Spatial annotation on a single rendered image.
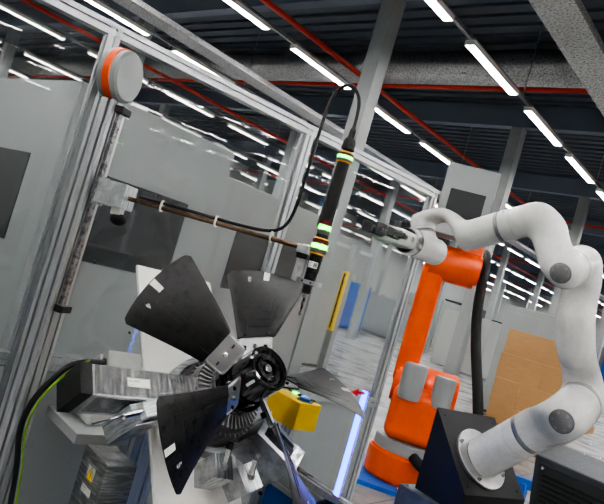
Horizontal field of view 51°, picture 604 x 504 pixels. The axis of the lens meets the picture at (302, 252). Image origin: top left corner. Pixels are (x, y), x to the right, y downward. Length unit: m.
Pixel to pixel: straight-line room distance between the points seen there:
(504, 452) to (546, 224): 0.67
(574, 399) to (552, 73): 8.91
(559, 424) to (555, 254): 0.44
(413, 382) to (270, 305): 3.69
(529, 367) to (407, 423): 4.35
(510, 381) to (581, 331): 7.85
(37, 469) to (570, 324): 1.66
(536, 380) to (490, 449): 7.55
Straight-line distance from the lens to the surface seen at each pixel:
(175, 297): 1.56
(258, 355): 1.59
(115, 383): 1.53
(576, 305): 1.82
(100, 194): 1.89
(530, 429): 1.93
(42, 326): 1.94
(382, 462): 5.53
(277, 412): 2.16
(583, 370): 1.89
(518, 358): 9.64
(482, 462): 2.04
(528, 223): 1.80
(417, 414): 5.46
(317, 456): 2.97
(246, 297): 1.78
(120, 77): 1.94
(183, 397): 1.40
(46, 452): 2.27
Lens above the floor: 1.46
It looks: 2 degrees up
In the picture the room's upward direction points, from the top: 16 degrees clockwise
